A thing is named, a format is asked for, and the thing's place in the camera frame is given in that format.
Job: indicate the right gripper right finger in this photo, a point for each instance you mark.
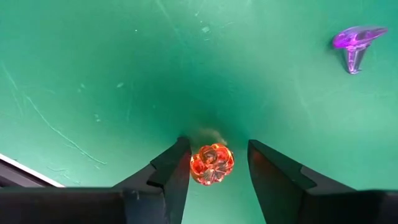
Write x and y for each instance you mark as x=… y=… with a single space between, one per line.
x=273 y=180

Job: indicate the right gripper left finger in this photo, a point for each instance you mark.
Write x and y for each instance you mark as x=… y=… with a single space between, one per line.
x=171 y=177

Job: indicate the orange translucent pumpkin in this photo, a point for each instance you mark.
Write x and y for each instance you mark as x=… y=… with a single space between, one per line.
x=211 y=165

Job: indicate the purple translucent witch hat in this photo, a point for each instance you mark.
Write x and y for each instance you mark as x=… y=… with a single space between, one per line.
x=354 y=39

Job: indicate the black table frame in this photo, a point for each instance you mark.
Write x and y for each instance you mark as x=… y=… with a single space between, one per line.
x=18 y=179

